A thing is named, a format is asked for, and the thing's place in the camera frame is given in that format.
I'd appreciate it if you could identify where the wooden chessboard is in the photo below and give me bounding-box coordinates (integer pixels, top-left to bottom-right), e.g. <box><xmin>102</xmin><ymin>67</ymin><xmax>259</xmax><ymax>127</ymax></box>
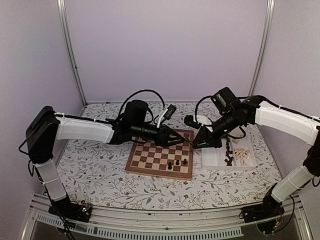
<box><xmin>125</xmin><ymin>139</ymin><xmax>194</xmax><ymax>181</ymax></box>

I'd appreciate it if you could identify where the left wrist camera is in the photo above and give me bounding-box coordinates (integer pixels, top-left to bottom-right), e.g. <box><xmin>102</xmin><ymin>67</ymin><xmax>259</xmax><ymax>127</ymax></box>
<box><xmin>156</xmin><ymin>104</ymin><xmax>177</xmax><ymax>128</ymax></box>

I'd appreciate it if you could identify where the right black cable loop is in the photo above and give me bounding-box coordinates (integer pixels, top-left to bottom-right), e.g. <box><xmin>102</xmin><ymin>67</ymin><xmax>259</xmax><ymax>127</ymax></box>
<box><xmin>194</xmin><ymin>96</ymin><xmax>216</xmax><ymax>126</ymax></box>

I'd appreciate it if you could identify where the left aluminium frame post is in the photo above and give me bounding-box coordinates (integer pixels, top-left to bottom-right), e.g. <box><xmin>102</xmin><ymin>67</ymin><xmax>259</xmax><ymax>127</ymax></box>
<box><xmin>56</xmin><ymin>0</ymin><xmax>88</xmax><ymax>107</ymax></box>

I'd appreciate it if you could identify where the dark chess pieces pile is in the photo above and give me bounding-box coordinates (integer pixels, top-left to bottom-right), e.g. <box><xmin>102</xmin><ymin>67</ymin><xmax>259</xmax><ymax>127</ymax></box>
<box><xmin>224</xmin><ymin>137</ymin><xmax>234</xmax><ymax>167</ymax></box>

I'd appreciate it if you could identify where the white divided plastic tray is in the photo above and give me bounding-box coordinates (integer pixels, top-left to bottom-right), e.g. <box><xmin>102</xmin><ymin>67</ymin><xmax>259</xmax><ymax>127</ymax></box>
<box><xmin>201</xmin><ymin>128</ymin><xmax>258</xmax><ymax>171</ymax></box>

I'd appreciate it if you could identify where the light chess pieces pile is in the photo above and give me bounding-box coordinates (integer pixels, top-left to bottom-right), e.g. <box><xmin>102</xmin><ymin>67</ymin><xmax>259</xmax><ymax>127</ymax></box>
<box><xmin>231</xmin><ymin>133</ymin><xmax>252</xmax><ymax>167</ymax></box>

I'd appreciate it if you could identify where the floral patterned table mat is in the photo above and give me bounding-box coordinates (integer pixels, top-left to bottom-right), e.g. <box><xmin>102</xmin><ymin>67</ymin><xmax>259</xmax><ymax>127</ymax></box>
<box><xmin>49</xmin><ymin>100</ymin><xmax>286</xmax><ymax>210</ymax></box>

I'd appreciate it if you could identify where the front aluminium rail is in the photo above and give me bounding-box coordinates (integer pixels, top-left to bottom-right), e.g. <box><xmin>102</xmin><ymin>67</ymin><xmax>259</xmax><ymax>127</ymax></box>
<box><xmin>21</xmin><ymin>194</ymin><xmax>313</xmax><ymax>240</ymax></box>

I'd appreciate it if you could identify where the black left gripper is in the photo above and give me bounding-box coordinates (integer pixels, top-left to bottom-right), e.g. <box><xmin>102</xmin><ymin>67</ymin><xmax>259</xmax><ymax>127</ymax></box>
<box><xmin>131</xmin><ymin>123</ymin><xmax>186</xmax><ymax>148</ymax></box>

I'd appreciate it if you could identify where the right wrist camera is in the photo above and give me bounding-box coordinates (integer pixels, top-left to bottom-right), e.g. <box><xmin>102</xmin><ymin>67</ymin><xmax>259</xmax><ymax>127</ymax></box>
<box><xmin>184</xmin><ymin>115</ymin><xmax>213</xmax><ymax>129</ymax></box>

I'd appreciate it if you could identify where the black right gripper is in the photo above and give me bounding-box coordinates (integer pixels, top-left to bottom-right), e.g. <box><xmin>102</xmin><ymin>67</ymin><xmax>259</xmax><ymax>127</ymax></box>
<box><xmin>192</xmin><ymin>110</ymin><xmax>239</xmax><ymax>149</ymax></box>

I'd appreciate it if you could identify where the black cable loop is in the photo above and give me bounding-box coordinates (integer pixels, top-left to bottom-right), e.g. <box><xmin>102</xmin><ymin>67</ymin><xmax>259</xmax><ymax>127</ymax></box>
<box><xmin>194</xmin><ymin>96</ymin><xmax>216</xmax><ymax>126</ymax></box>
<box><xmin>118</xmin><ymin>89</ymin><xmax>166</xmax><ymax>121</ymax></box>

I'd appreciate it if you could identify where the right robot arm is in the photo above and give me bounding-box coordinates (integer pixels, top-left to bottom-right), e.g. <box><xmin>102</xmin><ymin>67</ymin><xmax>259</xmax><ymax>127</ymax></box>
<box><xmin>191</xmin><ymin>87</ymin><xmax>320</xmax><ymax>218</ymax></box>

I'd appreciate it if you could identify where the right aluminium frame post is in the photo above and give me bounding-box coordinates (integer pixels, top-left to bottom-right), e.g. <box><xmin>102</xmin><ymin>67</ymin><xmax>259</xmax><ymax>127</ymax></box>
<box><xmin>248</xmin><ymin>0</ymin><xmax>275</xmax><ymax>96</ymax></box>

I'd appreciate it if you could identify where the aluminium frame post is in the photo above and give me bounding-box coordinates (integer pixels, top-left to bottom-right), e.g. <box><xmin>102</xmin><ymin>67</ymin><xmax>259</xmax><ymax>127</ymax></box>
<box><xmin>56</xmin><ymin>0</ymin><xmax>88</xmax><ymax>107</ymax></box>
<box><xmin>248</xmin><ymin>0</ymin><xmax>275</xmax><ymax>96</ymax></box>

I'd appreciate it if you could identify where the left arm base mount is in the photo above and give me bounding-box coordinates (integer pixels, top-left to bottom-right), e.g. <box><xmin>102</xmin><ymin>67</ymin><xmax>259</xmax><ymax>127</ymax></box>
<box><xmin>48</xmin><ymin>195</ymin><xmax>93</xmax><ymax>223</ymax></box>

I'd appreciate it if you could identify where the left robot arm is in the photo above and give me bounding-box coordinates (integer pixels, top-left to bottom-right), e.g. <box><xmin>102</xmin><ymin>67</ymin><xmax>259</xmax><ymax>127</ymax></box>
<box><xmin>18</xmin><ymin>100</ymin><xmax>187</xmax><ymax>217</ymax></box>

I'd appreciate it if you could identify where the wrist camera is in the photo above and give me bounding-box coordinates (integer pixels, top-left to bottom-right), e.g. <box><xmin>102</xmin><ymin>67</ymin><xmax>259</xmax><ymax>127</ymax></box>
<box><xmin>184</xmin><ymin>115</ymin><xmax>213</xmax><ymax>129</ymax></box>
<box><xmin>156</xmin><ymin>104</ymin><xmax>177</xmax><ymax>128</ymax></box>

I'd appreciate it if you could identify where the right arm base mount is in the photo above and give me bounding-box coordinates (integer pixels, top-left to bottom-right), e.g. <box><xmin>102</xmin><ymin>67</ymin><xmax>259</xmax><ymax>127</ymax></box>
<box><xmin>238</xmin><ymin>193</ymin><xmax>285</xmax><ymax>235</ymax></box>

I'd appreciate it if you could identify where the left black cable loop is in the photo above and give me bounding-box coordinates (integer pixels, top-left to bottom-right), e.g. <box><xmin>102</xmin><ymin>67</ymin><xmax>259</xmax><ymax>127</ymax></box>
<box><xmin>118</xmin><ymin>89</ymin><xmax>166</xmax><ymax>121</ymax></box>

